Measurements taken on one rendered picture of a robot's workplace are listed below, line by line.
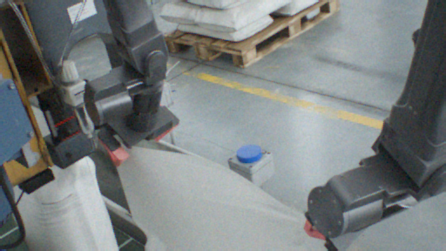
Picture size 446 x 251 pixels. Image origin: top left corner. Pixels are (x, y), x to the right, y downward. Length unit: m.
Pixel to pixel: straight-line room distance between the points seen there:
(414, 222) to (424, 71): 1.93
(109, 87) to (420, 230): 1.72
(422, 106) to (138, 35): 0.46
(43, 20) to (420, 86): 0.71
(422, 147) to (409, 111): 0.04
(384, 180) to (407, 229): 1.77
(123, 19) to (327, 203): 0.41
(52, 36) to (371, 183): 0.66
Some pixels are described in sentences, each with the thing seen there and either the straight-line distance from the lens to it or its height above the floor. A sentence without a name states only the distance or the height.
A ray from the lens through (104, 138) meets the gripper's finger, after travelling 0.99.
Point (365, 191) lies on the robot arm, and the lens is 0.59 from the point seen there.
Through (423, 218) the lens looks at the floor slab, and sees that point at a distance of 2.43.
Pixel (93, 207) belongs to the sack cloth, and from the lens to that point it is 1.54.
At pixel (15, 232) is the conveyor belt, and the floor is 0.38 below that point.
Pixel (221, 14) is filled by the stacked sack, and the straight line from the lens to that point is 3.84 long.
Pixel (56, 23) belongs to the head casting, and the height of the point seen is 1.28.
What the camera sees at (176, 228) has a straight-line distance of 1.00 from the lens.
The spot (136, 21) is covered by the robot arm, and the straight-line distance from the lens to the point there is 0.84.
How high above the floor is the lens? 1.56
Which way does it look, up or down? 29 degrees down
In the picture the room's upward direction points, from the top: 11 degrees counter-clockwise
